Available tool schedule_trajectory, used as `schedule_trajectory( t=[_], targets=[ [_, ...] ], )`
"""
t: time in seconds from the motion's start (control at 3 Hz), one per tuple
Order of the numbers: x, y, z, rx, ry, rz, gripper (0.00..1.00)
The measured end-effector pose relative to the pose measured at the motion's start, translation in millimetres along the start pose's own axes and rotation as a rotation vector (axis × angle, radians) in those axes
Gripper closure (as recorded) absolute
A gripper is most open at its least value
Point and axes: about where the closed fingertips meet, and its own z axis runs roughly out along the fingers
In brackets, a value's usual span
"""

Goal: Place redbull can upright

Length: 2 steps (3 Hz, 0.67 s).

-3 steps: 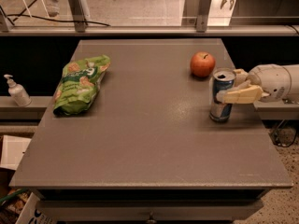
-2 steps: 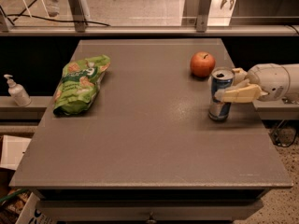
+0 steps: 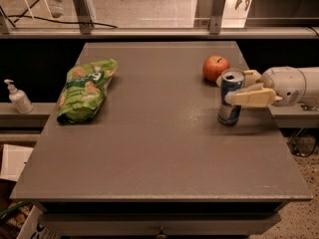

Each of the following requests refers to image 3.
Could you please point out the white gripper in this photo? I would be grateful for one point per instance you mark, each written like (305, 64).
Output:
(283, 84)

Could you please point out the blue silver redbull can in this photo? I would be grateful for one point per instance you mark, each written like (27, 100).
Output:
(230, 80)

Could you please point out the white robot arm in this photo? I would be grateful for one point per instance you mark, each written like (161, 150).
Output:
(311, 94)

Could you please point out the red apple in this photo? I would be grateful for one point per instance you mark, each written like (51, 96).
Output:
(213, 66)

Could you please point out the green chip bag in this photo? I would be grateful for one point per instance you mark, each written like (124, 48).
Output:
(85, 90)

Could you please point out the white pump dispenser bottle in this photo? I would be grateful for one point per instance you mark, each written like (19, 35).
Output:
(18, 98)

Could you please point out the white paper sheet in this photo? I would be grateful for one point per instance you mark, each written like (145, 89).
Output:
(13, 160)

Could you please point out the white box blue print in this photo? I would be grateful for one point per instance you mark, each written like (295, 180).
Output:
(33, 229)

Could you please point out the right metal railing post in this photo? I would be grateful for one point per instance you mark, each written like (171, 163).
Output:
(216, 16)

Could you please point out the metal railing post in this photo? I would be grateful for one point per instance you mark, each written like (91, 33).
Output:
(216, 16)
(86, 15)

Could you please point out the left metal railing post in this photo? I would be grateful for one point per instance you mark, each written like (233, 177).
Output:
(86, 15)

